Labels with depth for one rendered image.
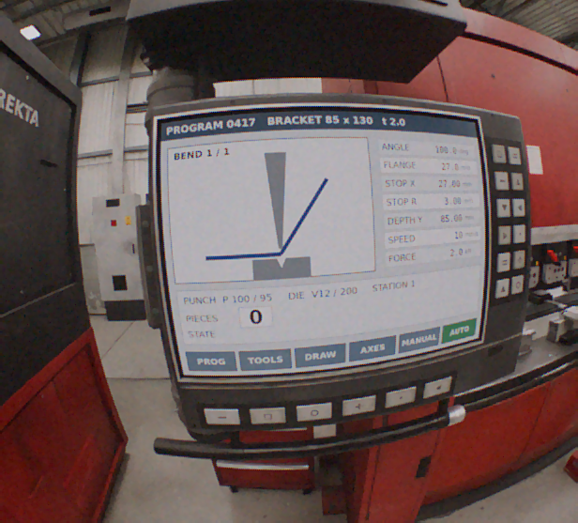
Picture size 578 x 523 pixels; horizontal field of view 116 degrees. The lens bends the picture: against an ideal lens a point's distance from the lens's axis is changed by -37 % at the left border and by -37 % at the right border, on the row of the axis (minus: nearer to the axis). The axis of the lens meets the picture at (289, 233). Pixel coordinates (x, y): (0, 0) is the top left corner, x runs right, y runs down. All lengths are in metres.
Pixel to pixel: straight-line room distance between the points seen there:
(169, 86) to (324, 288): 0.34
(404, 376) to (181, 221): 0.28
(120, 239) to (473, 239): 4.66
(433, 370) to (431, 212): 0.18
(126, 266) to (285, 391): 4.53
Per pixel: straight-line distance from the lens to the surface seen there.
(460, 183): 0.33
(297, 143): 0.27
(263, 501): 1.78
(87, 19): 5.59
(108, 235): 4.84
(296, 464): 1.49
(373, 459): 0.96
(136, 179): 5.07
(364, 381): 0.32
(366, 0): 0.42
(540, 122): 1.34
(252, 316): 0.27
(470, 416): 1.17
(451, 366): 0.37
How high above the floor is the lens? 1.48
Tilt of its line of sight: 3 degrees down
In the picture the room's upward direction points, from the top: 3 degrees counter-clockwise
